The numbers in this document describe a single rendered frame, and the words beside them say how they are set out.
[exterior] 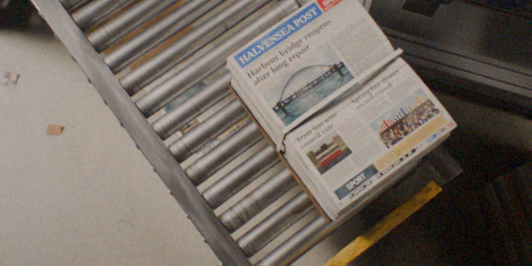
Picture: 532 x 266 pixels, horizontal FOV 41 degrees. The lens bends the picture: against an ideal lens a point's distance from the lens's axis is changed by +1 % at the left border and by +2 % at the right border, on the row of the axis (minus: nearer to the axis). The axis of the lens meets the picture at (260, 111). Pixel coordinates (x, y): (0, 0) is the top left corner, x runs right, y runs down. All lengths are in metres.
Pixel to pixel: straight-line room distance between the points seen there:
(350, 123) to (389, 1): 1.06
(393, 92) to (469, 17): 1.06
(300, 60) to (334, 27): 0.10
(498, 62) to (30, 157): 1.55
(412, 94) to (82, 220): 1.34
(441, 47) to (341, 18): 0.95
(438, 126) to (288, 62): 0.31
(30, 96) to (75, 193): 0.37
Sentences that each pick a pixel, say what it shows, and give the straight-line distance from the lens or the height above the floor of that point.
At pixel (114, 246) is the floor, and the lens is 2.37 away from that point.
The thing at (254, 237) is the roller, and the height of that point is 0.80.
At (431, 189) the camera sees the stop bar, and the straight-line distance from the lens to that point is 1.59.
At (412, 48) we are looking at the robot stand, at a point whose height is 0.23.
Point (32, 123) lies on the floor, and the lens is 2.50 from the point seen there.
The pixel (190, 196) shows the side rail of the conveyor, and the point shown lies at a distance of 1.55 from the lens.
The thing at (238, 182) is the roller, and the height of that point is 0.80.
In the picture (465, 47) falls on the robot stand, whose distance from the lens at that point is 2.38.
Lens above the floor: 2.33
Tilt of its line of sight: 75 degrees down
